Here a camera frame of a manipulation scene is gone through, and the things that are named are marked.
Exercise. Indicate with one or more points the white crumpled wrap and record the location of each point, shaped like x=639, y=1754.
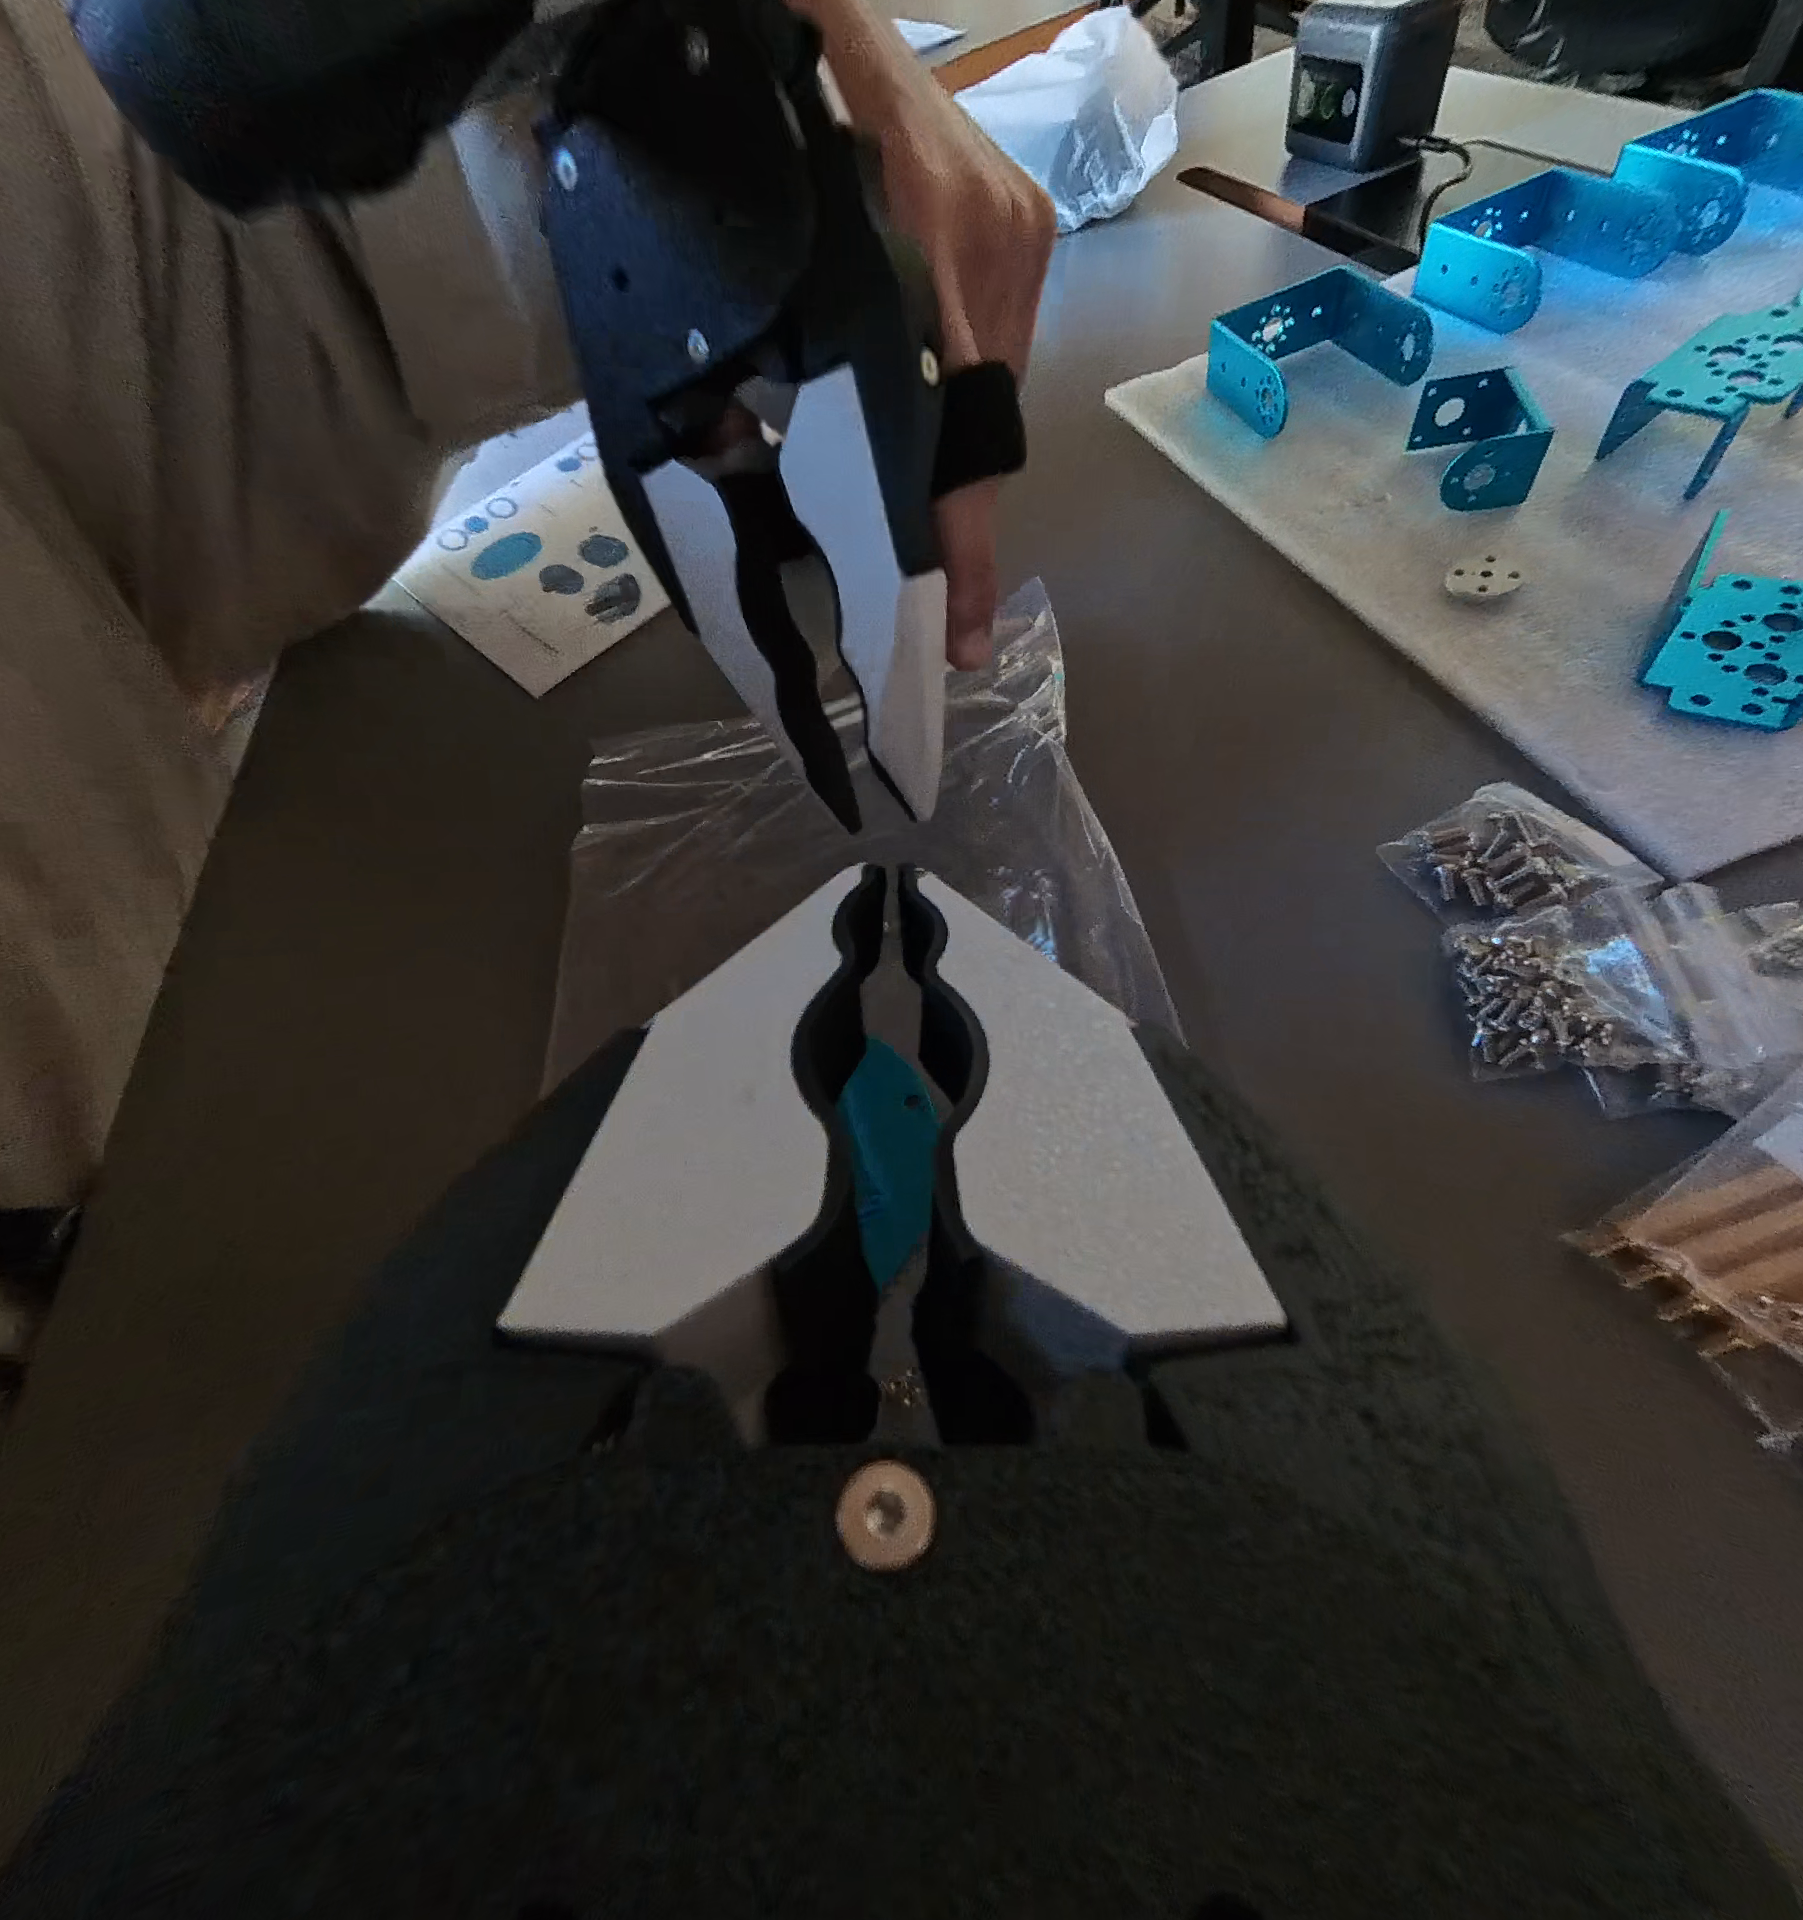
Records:
x=1080, y=121

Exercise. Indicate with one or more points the small silver round disc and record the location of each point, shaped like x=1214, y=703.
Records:
x=1485, y=579

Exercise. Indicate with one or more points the white instruction booklet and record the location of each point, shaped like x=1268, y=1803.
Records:
x=541, y=631

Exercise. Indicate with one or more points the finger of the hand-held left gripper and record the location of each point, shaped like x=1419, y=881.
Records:
x=879, y=600
x=722, y=600

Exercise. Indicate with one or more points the blue multi-hole box bracket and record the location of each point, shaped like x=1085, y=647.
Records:
x=1741, y=645

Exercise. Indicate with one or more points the person's left hand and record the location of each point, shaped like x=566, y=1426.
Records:
x=959, y=195

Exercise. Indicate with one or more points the grey desk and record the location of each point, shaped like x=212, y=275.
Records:
x=1291, y=675

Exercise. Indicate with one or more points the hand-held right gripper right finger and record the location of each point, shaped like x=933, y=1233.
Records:
x=1094, y=1184

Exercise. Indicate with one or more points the white foam tray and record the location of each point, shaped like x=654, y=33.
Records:
x=1365, y=496

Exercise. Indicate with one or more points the person's beige jacket torso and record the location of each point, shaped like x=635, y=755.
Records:
x=91, y=600

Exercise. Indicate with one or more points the grey timer with green display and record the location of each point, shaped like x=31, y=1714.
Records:
x=1365, y=75

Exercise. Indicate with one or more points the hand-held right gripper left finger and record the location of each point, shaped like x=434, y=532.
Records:
x=675, y=1184

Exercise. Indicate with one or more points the pile of screw bags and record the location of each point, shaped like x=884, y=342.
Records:
x=1591, y=976

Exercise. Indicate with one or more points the small blue angled bracket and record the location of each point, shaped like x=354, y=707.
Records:
x=1485, y=434

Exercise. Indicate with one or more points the wide teal flat bracket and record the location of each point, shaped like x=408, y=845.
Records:
x=1727, y=368

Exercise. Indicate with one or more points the clear plastic bag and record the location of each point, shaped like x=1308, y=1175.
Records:
x=1020, y=839

